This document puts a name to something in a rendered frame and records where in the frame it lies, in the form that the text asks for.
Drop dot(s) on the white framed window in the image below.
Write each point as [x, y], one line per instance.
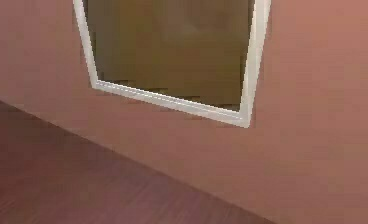
[172, 50]

